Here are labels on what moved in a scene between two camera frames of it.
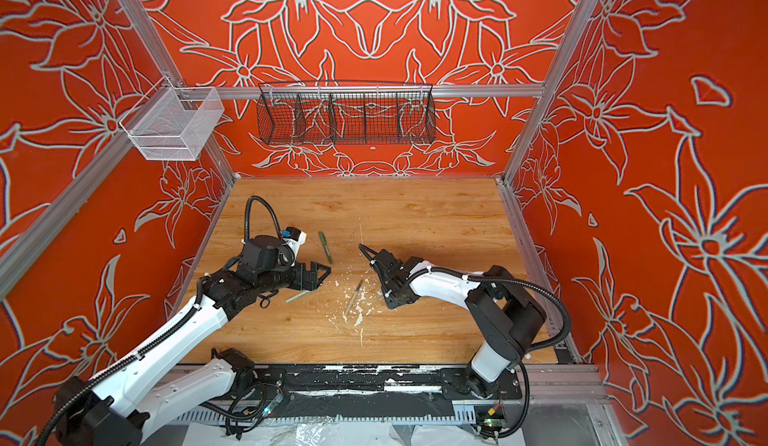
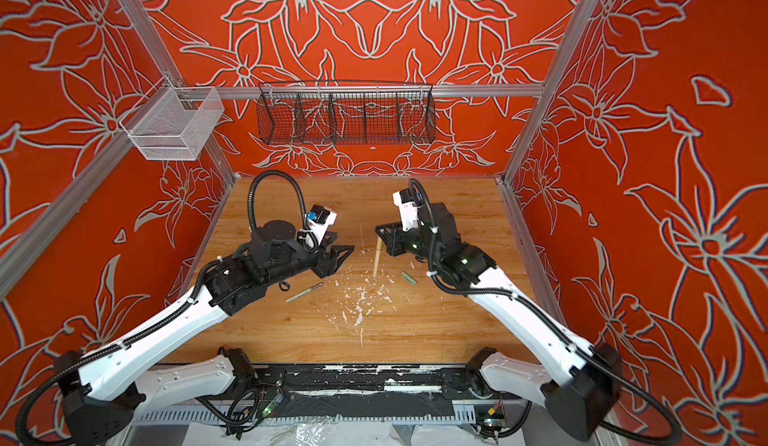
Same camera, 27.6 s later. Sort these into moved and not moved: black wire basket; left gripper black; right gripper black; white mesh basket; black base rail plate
Moved: right gripper black; left gripper black
Not moved: black base rail plate; white mesh basket; black wire basket
